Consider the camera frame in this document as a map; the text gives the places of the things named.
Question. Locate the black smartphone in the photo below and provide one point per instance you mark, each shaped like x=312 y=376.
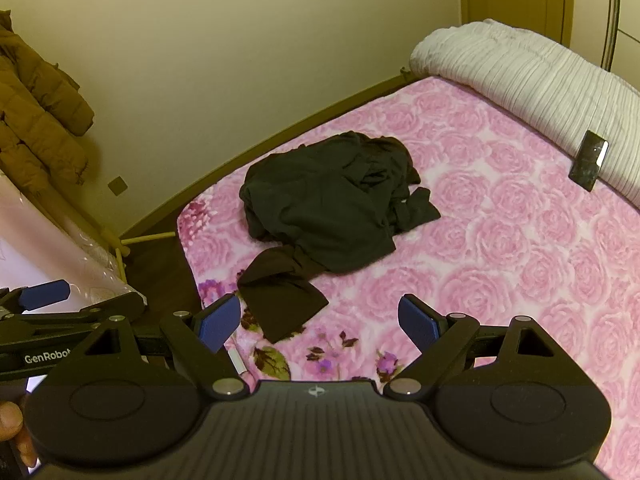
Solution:
x=589 y=160

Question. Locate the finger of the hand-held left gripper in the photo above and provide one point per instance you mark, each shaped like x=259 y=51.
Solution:
x=65 y=317
x=47 y=294

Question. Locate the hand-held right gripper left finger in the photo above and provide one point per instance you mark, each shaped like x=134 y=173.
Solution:
x=220 y=322

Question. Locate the person's left hand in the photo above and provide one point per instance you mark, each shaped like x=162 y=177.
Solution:
x=11 y=420

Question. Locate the dark brown thin garment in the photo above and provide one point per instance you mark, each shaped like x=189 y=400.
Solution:
x=280 y=300

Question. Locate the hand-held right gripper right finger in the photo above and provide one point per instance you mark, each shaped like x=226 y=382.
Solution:
x=417 y=322

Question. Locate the pink plastic-covered bundle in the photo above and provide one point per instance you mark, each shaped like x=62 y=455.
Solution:
x=45 y=245

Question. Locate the brown padded coat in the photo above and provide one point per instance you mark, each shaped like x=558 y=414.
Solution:
x=35 y=105

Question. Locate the black sweater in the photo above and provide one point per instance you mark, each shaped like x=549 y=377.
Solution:
x=320 y=200

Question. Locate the white striped quilt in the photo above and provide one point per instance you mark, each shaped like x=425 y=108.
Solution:
x=540 y=80

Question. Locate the pink rose-print blanket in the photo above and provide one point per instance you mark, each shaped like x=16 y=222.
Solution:
x=500 y=240

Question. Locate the brown square wall socket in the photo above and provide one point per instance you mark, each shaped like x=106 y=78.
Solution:
x=117 y=186

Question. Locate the small white tube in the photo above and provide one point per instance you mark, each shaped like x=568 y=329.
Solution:
x=237 y=358

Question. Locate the wardrobe with black trim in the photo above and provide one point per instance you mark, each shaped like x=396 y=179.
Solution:
x=625 y=10

